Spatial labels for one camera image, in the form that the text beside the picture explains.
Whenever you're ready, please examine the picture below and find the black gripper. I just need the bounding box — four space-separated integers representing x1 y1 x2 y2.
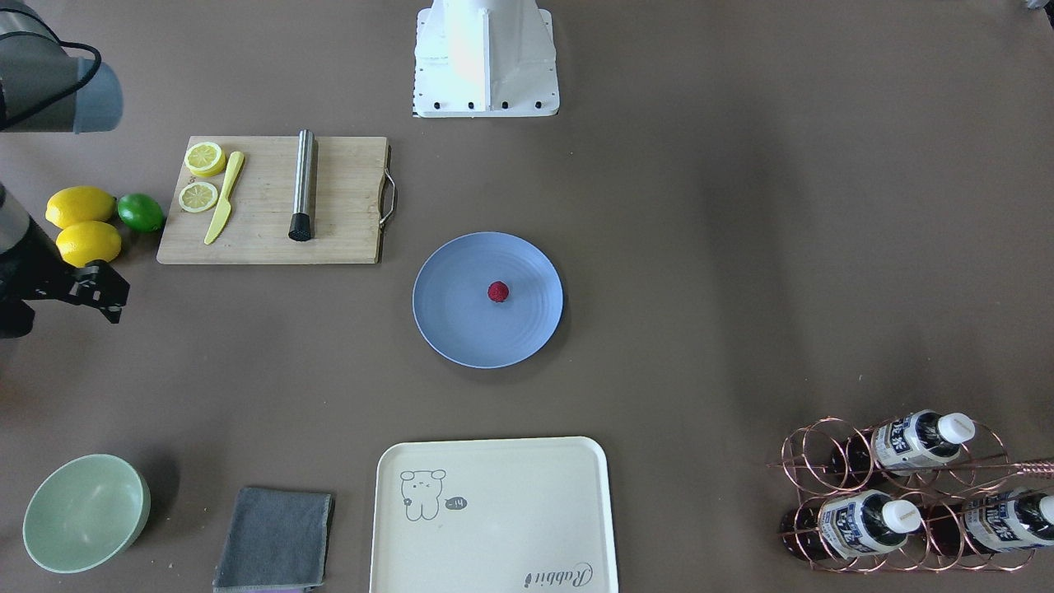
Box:
1 222 129 339

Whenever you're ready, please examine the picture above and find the blue plate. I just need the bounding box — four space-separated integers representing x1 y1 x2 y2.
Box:
412 231 564 369

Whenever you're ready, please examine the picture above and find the red strawberry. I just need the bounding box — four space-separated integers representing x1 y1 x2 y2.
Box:
487 281 511 303

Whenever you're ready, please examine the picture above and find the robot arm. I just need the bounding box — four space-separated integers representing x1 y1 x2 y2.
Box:
1 1 129 339

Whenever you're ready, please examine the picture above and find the yellow lemon outer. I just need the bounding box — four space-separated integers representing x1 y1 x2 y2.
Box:
56 221 122 268

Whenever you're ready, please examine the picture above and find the green lime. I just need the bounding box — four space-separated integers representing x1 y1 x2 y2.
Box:
115 193 165 233

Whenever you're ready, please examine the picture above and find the yellow lemon near bowl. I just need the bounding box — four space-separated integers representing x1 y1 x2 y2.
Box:
44 185 116 229

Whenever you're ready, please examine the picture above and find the lemon slice upper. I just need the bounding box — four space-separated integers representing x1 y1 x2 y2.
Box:
177 181 219 213

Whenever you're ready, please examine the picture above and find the yellow plastic knife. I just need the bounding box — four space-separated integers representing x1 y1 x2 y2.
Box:
203 151 245 245

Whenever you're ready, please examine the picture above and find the lemon half lower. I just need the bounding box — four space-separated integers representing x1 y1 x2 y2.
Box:
182 140 227 179

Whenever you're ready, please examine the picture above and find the steel muddler black cap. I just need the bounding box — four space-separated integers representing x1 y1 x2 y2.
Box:
287 129 317 241

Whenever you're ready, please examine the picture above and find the green bowl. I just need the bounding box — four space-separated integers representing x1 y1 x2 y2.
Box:
22 454 152 574

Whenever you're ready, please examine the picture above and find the wooden cutting board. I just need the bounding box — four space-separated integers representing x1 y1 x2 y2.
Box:
156 135 393 265

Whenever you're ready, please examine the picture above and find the grey folded cloth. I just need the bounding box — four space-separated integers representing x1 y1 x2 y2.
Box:
213 487 333 592

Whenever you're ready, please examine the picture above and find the cream rabbit tray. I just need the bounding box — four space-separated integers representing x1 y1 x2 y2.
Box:
370 436 620 592

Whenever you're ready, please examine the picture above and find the tea bottle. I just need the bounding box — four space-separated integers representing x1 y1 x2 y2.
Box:
827 409 977 487
778 489 922 564
921 488 1053 557

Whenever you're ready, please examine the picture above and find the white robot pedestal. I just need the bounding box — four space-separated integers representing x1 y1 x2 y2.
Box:
412 1 561 118

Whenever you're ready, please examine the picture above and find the copper wire bottle rack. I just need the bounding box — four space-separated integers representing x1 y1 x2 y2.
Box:
775 417 1053 574

